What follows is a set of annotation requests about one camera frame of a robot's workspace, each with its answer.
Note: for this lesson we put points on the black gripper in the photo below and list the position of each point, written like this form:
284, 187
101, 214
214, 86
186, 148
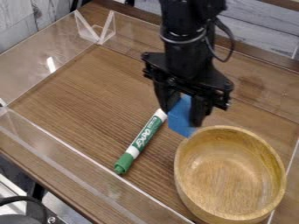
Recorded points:
208, 87

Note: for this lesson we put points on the clear acrylic tray wall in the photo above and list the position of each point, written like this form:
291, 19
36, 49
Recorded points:
77, 101

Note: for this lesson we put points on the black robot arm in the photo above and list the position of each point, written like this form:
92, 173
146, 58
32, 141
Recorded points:
182, 69

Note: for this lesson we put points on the blue foam block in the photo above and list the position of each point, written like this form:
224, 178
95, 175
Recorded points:
179, 121

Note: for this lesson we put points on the black metal table bracket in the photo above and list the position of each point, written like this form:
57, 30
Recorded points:
41, 213

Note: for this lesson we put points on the green dry erase marker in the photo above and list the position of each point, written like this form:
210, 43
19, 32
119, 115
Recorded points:
140, 142

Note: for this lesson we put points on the brown wooden bowl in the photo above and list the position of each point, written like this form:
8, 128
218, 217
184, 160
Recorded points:
230, 175

